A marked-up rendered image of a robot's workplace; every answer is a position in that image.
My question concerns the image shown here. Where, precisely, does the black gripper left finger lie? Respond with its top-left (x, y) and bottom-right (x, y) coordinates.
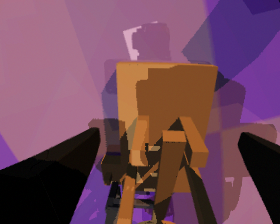
top-left (0, 127), bottom-right (100, 224)

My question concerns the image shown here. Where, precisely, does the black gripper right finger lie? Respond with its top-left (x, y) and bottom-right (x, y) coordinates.
top-left (237, 132), bottom-right (280, 224)

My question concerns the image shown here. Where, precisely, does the wooden toy catapult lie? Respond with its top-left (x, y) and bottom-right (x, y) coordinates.
top-left (101, 62), bottom-right (219, 224)

